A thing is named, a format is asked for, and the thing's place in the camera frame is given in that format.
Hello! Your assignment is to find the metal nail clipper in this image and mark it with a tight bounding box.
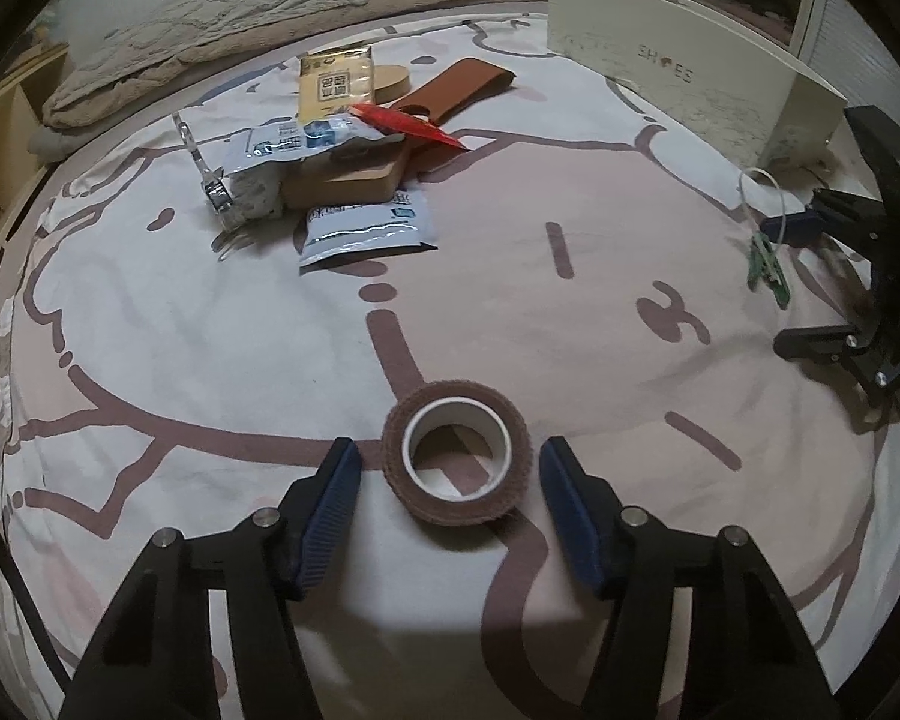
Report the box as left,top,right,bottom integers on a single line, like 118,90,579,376
171,111,245,233

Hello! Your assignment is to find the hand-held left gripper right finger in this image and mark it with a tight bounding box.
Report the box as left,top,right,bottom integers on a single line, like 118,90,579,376
538,436,845,720

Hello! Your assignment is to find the white louvred door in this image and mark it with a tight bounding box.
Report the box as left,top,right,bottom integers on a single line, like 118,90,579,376
791,0,900,98

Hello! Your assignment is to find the blue white sachet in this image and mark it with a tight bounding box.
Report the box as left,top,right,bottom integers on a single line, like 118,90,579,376
298,187,440,267
217,111,407,179

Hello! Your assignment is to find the red packet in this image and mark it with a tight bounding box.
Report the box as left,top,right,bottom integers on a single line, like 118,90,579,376
349,101,470,151

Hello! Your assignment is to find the wooden bedside shelf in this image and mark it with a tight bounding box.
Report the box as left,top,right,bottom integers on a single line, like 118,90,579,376
0,41,72,241

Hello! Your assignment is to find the white cardboard box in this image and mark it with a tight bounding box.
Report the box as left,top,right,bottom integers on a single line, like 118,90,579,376
546,0,848,166

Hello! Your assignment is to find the green clip with clear loop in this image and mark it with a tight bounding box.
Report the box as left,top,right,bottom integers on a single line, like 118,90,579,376
739,167,796,310

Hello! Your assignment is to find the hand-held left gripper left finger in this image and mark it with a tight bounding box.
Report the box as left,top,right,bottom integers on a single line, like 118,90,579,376
58,436,365,720

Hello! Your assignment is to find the black cable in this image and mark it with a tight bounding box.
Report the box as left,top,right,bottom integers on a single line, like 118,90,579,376
0,476,72,695

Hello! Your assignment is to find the flat wooden block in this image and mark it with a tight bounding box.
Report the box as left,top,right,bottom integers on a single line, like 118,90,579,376
281,139,413,211

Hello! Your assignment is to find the yellow brown packet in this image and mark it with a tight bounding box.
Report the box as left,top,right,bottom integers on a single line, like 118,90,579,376
298,45,380,125

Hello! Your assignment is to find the grey quilted pillow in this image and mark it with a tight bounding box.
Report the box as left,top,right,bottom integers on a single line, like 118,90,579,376
41,0,368,128

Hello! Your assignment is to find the brown leather case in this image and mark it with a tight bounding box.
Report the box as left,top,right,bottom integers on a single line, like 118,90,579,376
394,58,518,166

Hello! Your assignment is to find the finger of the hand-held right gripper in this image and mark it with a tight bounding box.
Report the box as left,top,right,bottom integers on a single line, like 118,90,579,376
757,190,884,257
772,313,900,396

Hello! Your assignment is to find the brown tape roll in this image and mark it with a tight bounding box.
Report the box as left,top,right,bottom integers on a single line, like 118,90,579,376
381,382,533,526

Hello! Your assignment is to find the round wooden disc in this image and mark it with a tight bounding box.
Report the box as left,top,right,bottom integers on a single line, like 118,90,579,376
371,64,413,102

